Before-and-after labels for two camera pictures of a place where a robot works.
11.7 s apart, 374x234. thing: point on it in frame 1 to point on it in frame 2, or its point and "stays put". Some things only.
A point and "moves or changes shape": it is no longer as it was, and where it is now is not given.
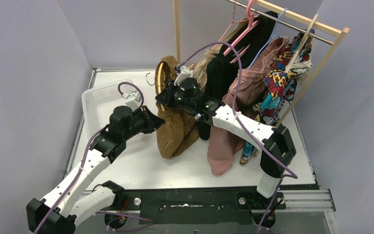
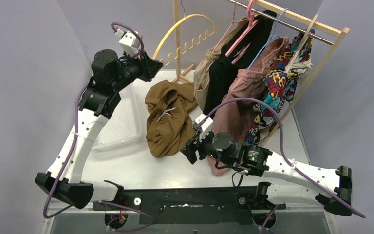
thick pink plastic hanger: (250, 17) stays put
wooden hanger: (299, 47) stays put
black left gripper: (151, 120) to (147, 67)
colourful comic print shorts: (280, 85) stays put
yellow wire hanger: (158, 83) to (173, 25)
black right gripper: (166, 97) to (191, 147)
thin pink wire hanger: (233, 21) stays put
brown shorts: (177, 128) moves or changes shape
